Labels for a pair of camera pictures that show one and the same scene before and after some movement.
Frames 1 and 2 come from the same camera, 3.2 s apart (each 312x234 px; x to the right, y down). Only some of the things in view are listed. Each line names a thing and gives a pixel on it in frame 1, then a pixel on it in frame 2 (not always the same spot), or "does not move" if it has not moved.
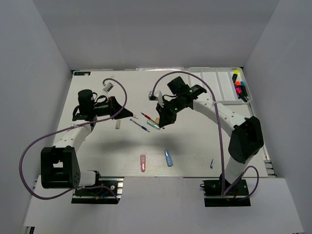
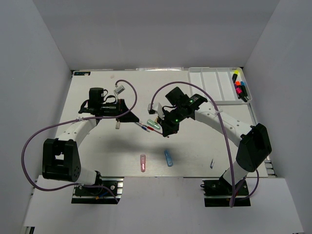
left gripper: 113,107 → 128,117
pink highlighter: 239,90 does not move
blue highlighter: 243,90 does not move
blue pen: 139,125 does not move
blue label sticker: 82,73 does not move
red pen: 148,117 → 150,128
